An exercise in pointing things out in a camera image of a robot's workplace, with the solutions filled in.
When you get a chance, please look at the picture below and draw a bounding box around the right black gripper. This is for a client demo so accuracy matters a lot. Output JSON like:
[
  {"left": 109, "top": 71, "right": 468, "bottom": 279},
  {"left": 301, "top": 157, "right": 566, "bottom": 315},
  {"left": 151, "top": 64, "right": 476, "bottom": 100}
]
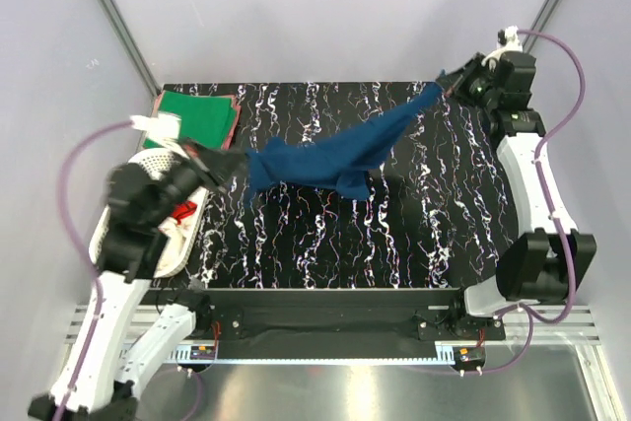
[{"left": 436, "top": 54, "right": 499, "bottom": 112}]

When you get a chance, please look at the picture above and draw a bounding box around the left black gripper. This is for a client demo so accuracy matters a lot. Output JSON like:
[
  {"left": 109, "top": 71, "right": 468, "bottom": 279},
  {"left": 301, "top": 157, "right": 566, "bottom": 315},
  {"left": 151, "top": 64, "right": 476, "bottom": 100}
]
[{"left": 149, "top": 135, "right": 255, "bottom": 226}]

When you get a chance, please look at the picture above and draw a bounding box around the blue t shirt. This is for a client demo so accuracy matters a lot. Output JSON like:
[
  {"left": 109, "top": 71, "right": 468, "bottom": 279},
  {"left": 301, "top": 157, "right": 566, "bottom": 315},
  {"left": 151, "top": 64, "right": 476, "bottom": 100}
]
[{"left": 247, "top": 82, "right": 443, "bottom": 201}]

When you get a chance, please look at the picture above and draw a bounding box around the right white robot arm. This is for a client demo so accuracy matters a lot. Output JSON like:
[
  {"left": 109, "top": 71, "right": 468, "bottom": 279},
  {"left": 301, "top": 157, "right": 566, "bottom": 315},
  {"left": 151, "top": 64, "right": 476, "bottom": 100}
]
[{"left": 439, "top": 50, "right": 596, "bottom": 339}]

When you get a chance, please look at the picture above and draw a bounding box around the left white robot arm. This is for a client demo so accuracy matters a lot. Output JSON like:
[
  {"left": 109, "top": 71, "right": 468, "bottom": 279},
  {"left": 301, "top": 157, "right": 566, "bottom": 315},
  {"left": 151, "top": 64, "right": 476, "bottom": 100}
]
[{"left": 28, "top": 139, "right": 247, "bottom": 420}]

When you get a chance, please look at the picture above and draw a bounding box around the folded green t shirt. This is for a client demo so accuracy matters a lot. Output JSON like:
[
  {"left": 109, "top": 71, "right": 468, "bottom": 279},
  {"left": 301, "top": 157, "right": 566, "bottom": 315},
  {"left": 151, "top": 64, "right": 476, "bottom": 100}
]
[{"left": 142, "top": 90, "right": 237, "bottom": 151}]

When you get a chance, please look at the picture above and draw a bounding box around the red and white t shirt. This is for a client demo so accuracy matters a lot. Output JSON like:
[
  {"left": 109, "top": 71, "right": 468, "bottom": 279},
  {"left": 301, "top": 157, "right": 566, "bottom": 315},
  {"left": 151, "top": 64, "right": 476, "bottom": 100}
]
[{"left": 159, "top": 188, "right": 207, "bottom": 244}]

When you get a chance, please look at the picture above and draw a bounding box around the white plastic laundry basket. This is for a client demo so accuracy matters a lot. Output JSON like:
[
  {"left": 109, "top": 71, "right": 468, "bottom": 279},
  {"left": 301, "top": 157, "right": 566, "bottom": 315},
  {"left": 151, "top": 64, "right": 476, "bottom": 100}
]
[{"left": 88, "top": 147, "right": 211, "bottom": 278}]

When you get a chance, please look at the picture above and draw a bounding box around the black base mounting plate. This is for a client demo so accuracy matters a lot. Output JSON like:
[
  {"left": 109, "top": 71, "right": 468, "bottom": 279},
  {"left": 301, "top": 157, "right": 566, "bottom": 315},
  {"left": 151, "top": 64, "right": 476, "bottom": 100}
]
[{"left": 155, "top": 287, "right": 507, "bottom": 343}]

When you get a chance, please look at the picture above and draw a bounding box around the left small electronics board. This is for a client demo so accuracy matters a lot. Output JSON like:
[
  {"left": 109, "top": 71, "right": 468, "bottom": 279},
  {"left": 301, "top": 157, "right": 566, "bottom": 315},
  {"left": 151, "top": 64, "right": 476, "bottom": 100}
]
[{"left": 190, "top": 345, "right": 217, "bottom": 361}]

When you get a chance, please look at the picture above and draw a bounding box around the small electronics board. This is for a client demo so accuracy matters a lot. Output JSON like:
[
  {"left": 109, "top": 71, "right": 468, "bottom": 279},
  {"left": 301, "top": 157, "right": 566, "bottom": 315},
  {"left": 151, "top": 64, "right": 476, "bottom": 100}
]
[
  {"left": 455, "top": 346, "right": 486, "bottom": 364},
  {"left": 190, "top": 345, "right": 217, "bottom": 361}
]

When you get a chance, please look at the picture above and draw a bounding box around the right small electronics board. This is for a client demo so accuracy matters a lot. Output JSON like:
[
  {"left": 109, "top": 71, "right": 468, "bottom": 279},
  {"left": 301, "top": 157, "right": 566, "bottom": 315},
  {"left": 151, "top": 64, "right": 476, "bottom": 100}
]
[{"left": 455, "top": 346, "right": 486, "bottom": 364}]

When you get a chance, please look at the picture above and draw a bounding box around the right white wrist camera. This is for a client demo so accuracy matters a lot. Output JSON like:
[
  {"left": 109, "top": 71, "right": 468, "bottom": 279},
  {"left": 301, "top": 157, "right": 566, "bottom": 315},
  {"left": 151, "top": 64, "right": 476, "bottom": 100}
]
[{"left": 482, "top": 26, "right": 523, "bottom": 70}]

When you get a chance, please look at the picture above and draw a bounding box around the left aluminium frame post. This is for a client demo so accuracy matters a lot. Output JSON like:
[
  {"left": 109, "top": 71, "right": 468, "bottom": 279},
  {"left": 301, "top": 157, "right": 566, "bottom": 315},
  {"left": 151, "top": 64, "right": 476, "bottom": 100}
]
[{"left": 98, "top": 0, "right": 162, "bottom": 97}]

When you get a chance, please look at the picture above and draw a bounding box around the white slotted cable duct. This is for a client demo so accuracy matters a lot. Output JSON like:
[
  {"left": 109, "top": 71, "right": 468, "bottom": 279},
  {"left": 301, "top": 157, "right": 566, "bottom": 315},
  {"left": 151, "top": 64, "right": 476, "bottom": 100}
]
[{"left": 164, "top": 343, "right": 455, "bottom": 366}]

